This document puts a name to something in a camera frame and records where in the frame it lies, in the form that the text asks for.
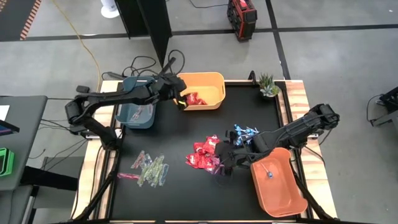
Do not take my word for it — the gray desk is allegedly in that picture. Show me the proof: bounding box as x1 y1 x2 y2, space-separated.
0 95 49 192

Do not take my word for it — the black mat with orange stripes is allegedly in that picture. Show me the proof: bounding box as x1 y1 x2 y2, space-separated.
0 0 43 42

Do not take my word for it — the black machine base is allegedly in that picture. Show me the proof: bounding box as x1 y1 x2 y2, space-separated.
371 86 398 128

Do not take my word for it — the black coiled floor cable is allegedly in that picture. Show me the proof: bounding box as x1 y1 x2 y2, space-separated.
101 55 158 81

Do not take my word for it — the orange plastic bin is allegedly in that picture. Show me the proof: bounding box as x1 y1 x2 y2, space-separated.
250 147 308 218

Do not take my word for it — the gray cabinet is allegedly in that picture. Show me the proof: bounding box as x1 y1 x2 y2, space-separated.
0 184 40 224

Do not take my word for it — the blue twisted candy stick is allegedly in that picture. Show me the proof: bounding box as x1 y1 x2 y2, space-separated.
158 163 170 187

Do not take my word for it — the green case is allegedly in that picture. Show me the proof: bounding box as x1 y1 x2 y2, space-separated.
0 147 16 178

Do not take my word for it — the red and black toolbox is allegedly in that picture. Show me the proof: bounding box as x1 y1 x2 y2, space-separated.
226 0 259 43

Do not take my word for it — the white tower fan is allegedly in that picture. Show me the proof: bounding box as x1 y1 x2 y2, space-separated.
99 0 121 19

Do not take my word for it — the small potted succulent plant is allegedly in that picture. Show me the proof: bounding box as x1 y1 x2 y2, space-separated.
257 73 281 99

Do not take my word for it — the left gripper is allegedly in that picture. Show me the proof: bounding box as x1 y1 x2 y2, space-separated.
154 74 189 112

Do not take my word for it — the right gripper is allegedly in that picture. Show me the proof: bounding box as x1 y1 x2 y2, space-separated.
214 130 254 177

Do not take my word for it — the yellow plastic bin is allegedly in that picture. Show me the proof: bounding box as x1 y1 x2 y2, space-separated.
176 72 226 111

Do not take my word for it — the pink twisted candy stick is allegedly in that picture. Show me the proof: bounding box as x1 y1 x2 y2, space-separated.
117 172 141 180

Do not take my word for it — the yellow cable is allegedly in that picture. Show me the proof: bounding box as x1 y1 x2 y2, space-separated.
51 0 103 96

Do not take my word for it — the black stand base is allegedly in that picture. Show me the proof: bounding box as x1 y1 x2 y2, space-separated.
19 166 80 192

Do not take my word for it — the black divider panel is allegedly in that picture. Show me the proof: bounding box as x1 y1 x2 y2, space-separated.
114 0 177 80

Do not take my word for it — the tablet with blue screen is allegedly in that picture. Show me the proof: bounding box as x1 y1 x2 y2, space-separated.
0 119 21 137

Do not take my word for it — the blue plastic bin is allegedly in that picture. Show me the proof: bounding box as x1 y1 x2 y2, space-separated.
114 76 157 129

